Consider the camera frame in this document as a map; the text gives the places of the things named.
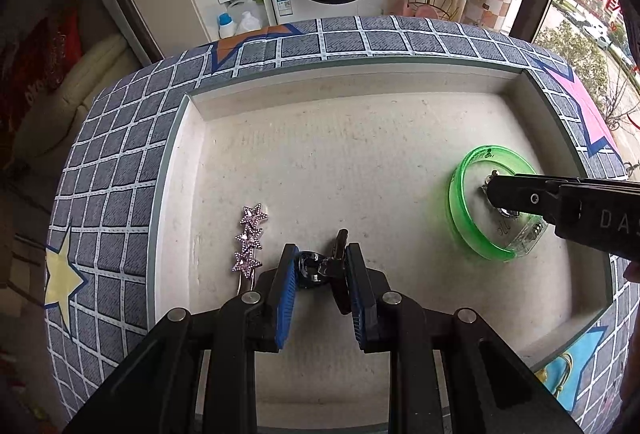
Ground yellow hair tie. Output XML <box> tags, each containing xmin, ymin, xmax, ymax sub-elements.
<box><xmin>535</xmin><ymin>353</ymin><xmax>576</xmax><ymax>397</ymax></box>

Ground small silver brooch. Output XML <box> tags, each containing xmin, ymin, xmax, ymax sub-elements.
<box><xmin>480</xmin><ymin>169</ymin><xmax>521</xmax><ymax>219</ymax></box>

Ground small white bottle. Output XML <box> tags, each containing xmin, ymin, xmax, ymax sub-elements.
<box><xmin>236</xmin><ymin>11</ymin><xmax>262</xmax><ymax>36</ymax></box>

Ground red cushion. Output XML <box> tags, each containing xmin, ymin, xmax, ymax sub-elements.
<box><xmin>0</xmin><ymin>9</ymin><xmax>83</xmax><ymax>131</ymax></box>

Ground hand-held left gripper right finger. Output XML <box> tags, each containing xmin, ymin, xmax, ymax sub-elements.
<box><xmin>345</xmin><ymin>243</ymin><xmax>583</xmax><ymax>434</ymax></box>

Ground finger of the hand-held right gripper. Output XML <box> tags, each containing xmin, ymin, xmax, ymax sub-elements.
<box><xmin>486</xmin><ymin>173</ymin><xmax>561</xmax><ymax>226</ymax></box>

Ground cream sofa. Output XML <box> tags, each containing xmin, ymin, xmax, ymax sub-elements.
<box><xmin>15</xmin><ymin>34</ymin><xmax>142</xmax><ymax>160</ymax></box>

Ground black hair claw clip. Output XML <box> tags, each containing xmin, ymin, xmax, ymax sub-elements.
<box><xmin>295</xmin><ymin>229</ymin><xmax>353</xmax><ymax>315</ymax></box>

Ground pink star rhinestone hair clip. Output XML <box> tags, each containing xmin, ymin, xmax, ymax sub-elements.
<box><xmin>231</xmin><ymin>203</ymin><xmax>268</xmax><ymax>290</ymax></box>

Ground grey checked star blanket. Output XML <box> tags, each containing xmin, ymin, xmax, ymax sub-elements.
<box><xmin>44</xmin><ymin>15</ymin><xmax>640</xmax><ymax>415</ymax></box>

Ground pink slippers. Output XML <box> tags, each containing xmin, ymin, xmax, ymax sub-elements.
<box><xmin>395</xmin><ymin>0</ymin><xmax>453</xmax><ymax>21</ymax></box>

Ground white shallow tray box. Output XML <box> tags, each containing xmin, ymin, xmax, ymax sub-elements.
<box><xmin>147</xmin><ymin>56</ymin><xmax>623</xmax><ymax>430</ymax></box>

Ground white detergent jug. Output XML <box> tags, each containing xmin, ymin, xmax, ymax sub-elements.
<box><xmin>225</xmin><ymin>0</ymin><xmax>264</xmax><ymax>22</ymax></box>

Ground green translucent bangle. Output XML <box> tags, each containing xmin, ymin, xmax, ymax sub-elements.
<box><xmin>446</xmin><ymin>145</ymin><xmax>547</xmax><ymax>262</ymax></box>

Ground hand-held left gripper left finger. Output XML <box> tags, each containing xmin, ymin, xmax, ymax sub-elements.
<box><xmin>62</xmin><ymin>243</ymin><xmax>301</xmax><ymax>434</ymax></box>

